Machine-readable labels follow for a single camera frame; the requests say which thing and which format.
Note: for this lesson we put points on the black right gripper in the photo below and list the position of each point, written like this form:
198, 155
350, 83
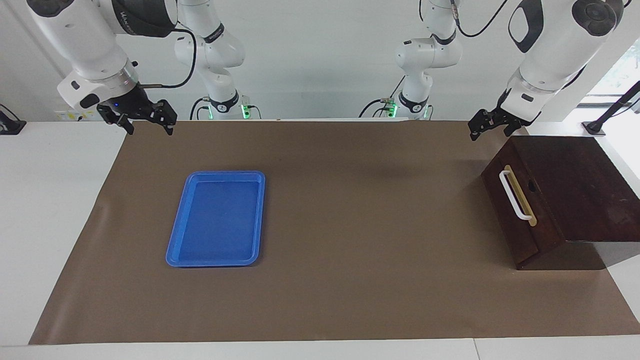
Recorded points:
131, 104

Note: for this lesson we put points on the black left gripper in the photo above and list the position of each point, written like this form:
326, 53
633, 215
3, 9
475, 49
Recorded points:
511, 111

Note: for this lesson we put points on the dark wooden drawer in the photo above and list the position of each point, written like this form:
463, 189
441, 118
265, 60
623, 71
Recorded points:
505, 220

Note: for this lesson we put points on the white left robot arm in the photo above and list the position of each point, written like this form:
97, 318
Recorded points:
555, 55

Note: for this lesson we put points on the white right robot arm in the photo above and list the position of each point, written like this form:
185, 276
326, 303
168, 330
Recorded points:
90, 45

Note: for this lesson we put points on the dark wooden drawer cabinet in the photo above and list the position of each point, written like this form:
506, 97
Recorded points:
585, 190

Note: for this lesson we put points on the blue plastic tray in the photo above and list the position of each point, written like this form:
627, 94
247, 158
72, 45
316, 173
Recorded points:
217, 220

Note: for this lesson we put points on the window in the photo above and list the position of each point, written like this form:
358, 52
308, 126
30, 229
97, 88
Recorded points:
620, 75

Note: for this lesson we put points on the brown table mat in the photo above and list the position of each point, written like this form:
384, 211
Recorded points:
350, 240

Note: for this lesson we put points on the white wall socket box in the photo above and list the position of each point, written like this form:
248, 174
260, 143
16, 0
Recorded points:
70, 116

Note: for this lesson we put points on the black camera stand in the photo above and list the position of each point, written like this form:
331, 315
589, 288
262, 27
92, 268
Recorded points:
612, 107

